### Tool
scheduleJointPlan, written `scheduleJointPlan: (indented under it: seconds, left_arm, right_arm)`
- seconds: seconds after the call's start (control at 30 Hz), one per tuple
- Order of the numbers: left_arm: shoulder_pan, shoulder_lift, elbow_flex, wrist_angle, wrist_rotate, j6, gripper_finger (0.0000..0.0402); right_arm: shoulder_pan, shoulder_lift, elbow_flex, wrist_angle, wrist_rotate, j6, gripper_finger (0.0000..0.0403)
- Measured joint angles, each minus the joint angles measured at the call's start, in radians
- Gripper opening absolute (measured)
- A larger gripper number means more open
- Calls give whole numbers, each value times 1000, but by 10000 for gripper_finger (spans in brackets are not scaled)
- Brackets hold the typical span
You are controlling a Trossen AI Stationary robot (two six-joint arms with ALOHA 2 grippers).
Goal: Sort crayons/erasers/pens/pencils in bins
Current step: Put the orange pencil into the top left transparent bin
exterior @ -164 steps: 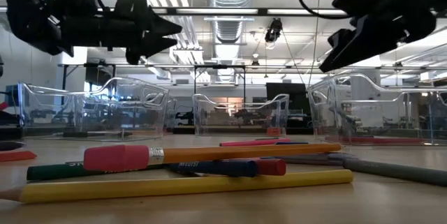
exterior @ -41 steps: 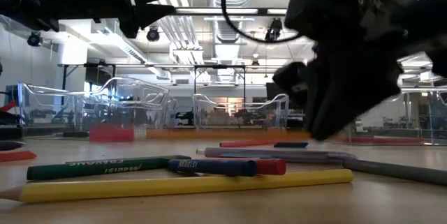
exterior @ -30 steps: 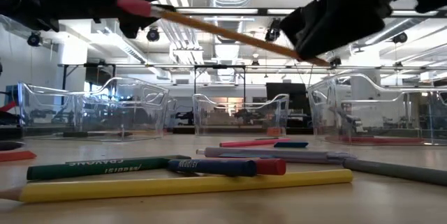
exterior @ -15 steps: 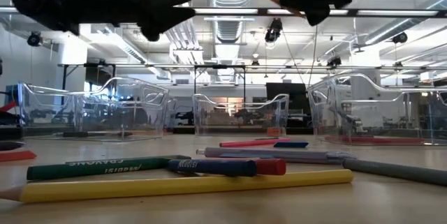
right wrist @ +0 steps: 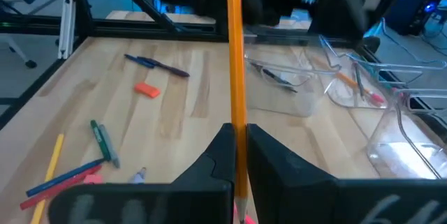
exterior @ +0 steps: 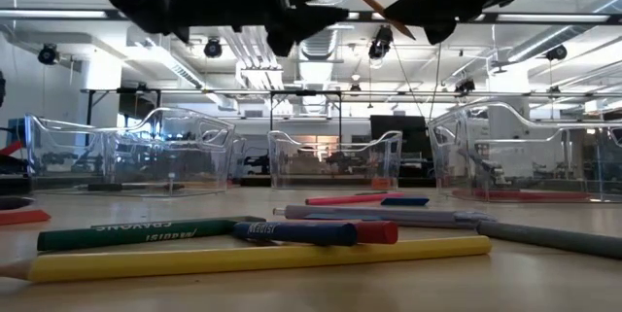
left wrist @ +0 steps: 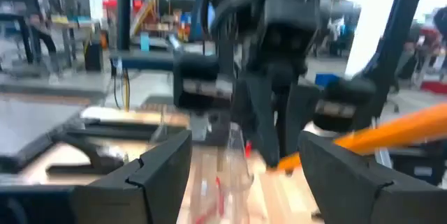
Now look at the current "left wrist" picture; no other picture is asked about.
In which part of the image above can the black rig frame post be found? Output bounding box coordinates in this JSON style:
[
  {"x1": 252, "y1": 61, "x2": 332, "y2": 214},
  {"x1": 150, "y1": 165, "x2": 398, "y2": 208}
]
[{"x1": 349, "y1": 0, "x2": 430, "y2": 127}]

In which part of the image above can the blue crate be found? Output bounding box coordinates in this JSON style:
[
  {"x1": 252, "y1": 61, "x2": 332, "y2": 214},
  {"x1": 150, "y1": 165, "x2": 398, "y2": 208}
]
[{"x1": 315, "y1": 73, "x2": 342, "y2": 87}]

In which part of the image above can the grey side table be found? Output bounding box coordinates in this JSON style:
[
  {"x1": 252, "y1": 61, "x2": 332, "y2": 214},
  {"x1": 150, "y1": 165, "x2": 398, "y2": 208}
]
[{"x1": 110, "y1": 47, "x2": 175, "y2": 71}]

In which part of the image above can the yellow cable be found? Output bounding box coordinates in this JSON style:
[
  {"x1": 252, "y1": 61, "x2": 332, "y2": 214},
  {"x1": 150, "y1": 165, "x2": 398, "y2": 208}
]
[{"x1": 121, "y1": 67, "x2": 131, "y2": 112}]

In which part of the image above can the silver aluminium rail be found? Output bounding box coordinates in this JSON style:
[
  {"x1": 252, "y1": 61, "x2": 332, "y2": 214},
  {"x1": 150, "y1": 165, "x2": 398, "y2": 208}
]
[{"x1": 372, "y1": 145, "x2": 394, "y2": 169}]

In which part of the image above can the black table clamp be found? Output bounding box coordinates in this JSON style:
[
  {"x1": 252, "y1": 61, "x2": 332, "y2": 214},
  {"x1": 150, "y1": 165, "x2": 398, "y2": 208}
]
[{"x1": 45, "y1": 131, "x2": 147, "y2": 176}]

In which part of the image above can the clear plastic bin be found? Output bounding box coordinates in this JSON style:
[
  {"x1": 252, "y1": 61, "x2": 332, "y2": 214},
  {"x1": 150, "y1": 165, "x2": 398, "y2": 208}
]
[{"x1": 181, "y1": 122, "x2": 256, "y2": 224}]

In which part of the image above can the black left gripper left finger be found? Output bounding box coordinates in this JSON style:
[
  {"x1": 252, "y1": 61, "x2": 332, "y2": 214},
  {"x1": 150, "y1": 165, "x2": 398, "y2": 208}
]
[{"x1": 71, "y1": 129, "x2": 193, "y2": 224}]

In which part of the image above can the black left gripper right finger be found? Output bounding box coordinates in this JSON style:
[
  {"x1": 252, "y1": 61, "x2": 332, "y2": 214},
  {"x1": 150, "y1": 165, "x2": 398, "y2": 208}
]
[{"x1": 298, "y1": 130, "x2": 447, "y2": 224}]

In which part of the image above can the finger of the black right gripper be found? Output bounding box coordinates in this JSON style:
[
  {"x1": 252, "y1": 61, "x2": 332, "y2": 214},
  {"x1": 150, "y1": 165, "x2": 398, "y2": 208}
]
[
  {"x1": 281, "y1": 86, "x2": 317, "y2": 158},
  {"x1": 232, "y1": 77, "x2": 280, "y2": 167}
]

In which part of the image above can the black pole stand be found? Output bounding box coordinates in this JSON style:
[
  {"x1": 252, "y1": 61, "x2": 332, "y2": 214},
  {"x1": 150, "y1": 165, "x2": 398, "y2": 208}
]
[{"x1": 117, "y1": 0, "x2": 132, "y2": 51}]

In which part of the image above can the silver metal bracket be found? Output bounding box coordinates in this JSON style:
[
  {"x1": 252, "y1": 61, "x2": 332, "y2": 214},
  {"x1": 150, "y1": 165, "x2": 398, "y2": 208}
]
[{"x1": 190, "y1": 114, "x2": 212, "y2": 142}]

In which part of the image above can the person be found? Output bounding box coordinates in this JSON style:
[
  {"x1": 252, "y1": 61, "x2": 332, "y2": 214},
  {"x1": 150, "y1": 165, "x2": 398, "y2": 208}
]
[{"x1": 24, "y1": 0, "x2": 59, "y2": 65}]

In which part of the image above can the tilted blue screen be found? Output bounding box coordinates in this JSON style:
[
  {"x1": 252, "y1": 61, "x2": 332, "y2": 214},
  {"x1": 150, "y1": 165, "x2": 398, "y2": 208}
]
[{"x1": 205, "y1": 0, "x2": 217, "y2": 28}]

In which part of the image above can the small teal box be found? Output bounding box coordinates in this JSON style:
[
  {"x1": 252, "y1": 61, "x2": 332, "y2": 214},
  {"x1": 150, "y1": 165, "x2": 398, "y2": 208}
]
[{"x1": 139, "y1": 31, "x2": 151, "y2": 52}]

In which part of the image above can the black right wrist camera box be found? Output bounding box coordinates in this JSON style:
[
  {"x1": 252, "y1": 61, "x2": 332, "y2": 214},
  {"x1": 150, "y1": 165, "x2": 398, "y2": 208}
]
[{"x1": 260, "y1": 0, "x2": 323, "y2": 36}]

